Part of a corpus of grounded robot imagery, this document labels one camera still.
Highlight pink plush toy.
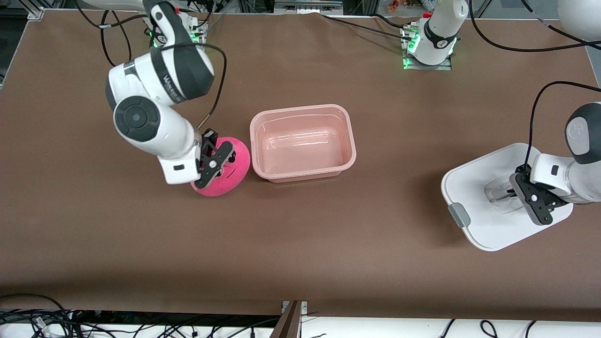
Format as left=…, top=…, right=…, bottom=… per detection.
left=190, top=137, right=251, bottom=197

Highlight white box lid grey clips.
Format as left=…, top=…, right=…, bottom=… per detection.
left=440, top=142, right=574, bottom=252

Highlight translucent pink plastic box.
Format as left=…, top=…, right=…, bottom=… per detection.
left=250, top=104, right=357, bottom=184

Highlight brown table mat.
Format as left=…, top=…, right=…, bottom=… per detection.
left=0, top=9, right=601, bottom=323

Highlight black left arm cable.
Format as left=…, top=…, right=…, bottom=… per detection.
left=470, top=0, right=601, bottom=166

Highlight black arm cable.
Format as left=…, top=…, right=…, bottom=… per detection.
left=75, top=0, right=227, bottom=130
left=470, top=0, right=601, bottom=166

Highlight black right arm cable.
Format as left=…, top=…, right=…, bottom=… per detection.
left=75, top=0, right=227, bottom=130

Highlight long black cable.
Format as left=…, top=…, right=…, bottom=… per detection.
left=157, top=317, right=282, bottom=338

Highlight black cable across mat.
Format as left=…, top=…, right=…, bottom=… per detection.
left=321, top=13, right=414, bottom=43
left=366, top=13, right=410, bottom=30

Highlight aluminium post with bracket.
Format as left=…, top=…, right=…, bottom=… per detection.
left=269, top=300, right=308, bottom=338

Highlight looped black cable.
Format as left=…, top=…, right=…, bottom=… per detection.
left=0, top=294, right=72, bottom=329

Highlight black cable with white tag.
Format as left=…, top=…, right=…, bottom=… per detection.
left=0, top=311, right=99, bottom=338

